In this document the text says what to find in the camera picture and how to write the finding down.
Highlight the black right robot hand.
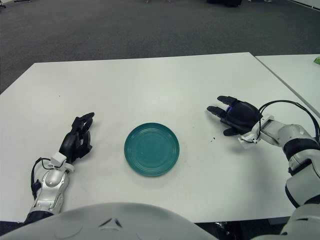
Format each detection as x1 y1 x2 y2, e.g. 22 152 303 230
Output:
206 95 263 137

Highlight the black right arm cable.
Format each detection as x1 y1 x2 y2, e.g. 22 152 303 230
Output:
257 99 320 143

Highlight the teal round plate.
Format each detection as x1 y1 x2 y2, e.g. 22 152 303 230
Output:
124 122 180 178

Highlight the grey robot torso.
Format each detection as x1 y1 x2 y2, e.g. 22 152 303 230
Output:
0 201 218 240

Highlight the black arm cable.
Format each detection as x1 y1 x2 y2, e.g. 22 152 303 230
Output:
30 157 55 201
257 99 320 143

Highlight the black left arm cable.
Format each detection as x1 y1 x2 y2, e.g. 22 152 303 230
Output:
30 157 55 201

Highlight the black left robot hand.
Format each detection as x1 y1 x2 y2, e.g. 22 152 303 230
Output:
58 112 95 165

